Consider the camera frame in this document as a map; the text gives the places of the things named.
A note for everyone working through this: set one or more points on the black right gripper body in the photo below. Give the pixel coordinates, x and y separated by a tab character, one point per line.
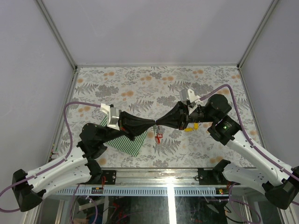
187	118

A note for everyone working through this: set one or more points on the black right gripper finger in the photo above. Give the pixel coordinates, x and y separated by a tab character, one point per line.
171	124
173	116

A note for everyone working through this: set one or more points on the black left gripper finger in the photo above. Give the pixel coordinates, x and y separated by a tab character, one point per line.
135	130
127	118

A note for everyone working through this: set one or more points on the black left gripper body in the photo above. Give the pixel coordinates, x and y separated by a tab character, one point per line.
122	126

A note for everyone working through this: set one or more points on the red keyring fob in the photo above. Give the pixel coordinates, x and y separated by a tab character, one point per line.
158	138

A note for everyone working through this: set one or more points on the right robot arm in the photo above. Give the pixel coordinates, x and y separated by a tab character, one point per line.
230	133

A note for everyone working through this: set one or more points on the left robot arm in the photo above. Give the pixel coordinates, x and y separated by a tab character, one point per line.
77	165

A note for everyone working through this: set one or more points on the yellow key tag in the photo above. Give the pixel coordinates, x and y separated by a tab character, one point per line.
195	126
189	129

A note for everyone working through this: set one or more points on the green striped cloth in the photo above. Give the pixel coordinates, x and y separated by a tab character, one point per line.
128	146

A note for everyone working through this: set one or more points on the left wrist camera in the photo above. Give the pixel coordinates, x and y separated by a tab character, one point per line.
112	115

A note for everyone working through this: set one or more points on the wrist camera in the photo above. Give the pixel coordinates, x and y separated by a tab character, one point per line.
189	96
112	115

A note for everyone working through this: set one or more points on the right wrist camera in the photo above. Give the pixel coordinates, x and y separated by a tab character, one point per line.
189	96

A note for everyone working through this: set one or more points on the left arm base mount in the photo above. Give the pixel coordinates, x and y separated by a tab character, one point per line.
109	177

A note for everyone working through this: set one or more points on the aluminium front rail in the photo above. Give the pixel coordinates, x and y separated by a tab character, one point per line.
154	177

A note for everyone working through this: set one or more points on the slotted cable duct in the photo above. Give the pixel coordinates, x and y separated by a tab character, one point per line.
138	191

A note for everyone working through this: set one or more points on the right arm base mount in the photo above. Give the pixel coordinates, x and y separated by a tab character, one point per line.
208	176

